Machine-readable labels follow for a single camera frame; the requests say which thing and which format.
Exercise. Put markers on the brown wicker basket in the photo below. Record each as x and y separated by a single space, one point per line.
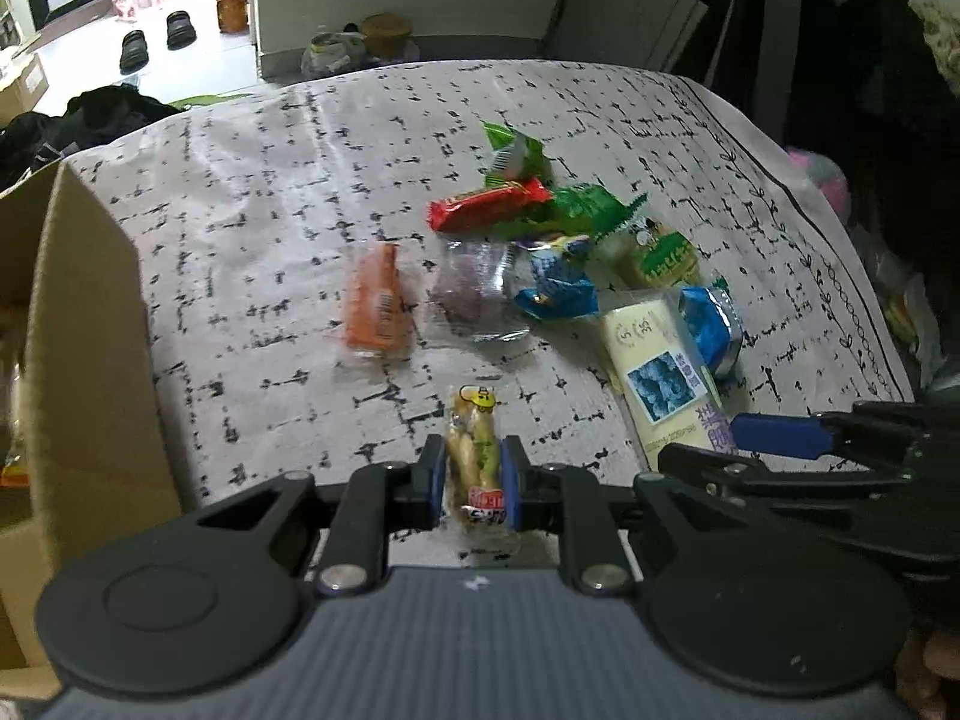
386 35

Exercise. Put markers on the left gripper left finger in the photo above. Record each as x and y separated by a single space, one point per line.
378 501

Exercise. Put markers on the brown cardboard box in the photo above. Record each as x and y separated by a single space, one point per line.
94 451

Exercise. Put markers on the clear purple snack packet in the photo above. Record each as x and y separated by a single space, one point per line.
470 300

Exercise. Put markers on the red candy bar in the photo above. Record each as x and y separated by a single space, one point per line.
477 210

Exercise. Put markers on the yellow-green snack stick packet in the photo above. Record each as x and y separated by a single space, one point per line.
474 490

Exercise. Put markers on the green cartoon rug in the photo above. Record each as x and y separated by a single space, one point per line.
205 100

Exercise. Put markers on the grey plastic bag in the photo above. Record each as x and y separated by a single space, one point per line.
332 52

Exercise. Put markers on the orange snack packet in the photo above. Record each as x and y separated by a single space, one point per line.
375 323

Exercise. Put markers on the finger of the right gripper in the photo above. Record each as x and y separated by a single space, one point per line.
871 430
703 468

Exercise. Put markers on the pink plush toy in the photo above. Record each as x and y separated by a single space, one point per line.
827 177

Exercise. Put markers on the green cookie packet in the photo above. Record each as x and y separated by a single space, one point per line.
645 254

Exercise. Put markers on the blue snack wrapper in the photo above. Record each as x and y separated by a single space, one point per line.
549 279

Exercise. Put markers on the left black slipper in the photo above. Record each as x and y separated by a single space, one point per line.
134 52

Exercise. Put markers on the small cardboard box floor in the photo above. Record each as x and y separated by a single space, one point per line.
24 83

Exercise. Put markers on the small green candy wrapper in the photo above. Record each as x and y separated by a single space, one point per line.
516 157

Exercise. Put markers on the black slipper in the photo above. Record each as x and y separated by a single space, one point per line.
134 52
180 31

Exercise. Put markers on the blue foil snack pack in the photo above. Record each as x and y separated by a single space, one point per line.
714 323

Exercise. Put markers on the green candy packet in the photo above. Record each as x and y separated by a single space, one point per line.
580 209

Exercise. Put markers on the black clothes pile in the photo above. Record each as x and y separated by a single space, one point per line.
33 140

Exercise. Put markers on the right hand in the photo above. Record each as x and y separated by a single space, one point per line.
922 671

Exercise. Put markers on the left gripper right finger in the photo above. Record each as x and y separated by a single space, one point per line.
571 503

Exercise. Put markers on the hanging black coat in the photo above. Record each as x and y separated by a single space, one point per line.
852 80

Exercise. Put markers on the long cream biscuit pack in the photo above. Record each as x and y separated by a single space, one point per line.
666 385

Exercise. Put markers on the right black slipper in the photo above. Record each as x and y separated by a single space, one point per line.
180 31

